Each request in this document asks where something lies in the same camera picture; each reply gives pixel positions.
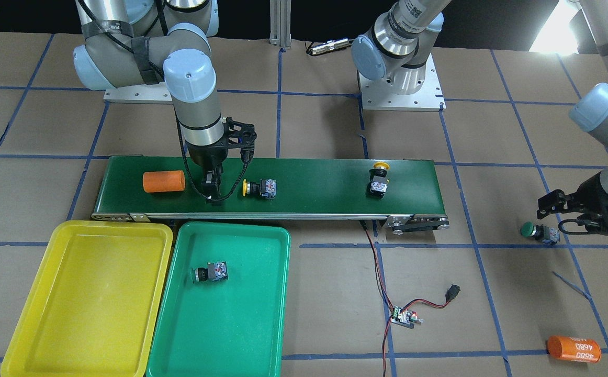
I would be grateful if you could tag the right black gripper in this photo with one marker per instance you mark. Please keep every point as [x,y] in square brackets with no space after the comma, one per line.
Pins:
[207,156]

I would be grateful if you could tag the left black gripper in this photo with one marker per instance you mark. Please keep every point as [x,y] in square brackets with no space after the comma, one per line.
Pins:
[595,192]

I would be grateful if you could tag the green push button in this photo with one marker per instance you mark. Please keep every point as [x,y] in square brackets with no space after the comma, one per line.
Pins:
[542,233]
[212,272]

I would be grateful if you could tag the yellow push button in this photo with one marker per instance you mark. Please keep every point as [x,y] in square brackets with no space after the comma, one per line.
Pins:
[378,181]
[265,188]

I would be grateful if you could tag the orange cylinder battery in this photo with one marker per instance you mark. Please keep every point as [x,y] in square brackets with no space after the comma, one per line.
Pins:
[573,349]

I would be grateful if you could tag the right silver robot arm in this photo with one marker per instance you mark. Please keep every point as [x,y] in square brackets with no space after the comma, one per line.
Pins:
[128,43]

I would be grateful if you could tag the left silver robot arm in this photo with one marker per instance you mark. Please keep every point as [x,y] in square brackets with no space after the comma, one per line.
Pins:
[400,41]

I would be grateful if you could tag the plain orange cylinder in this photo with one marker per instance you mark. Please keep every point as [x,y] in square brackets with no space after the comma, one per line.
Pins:
[163,181]

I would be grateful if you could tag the silver metal connector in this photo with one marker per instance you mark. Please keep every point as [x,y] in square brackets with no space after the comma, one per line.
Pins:
[328,47]

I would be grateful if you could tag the green plastic tray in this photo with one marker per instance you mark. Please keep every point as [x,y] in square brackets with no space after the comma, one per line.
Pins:
[226,328]

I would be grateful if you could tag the green conveyor belt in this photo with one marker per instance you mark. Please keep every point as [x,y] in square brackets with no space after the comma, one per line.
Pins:
[307,189]

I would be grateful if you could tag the yellow plastic tray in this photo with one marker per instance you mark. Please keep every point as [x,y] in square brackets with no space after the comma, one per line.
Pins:
[92,307]

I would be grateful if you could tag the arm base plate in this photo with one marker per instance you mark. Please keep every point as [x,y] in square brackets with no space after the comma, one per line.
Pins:
[139,94]
[403,97]

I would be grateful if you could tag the aluminium frame post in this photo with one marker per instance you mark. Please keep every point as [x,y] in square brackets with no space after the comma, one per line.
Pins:
[280,23]

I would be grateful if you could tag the red black wire board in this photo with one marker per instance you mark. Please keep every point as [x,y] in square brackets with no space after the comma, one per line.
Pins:
[400,315]

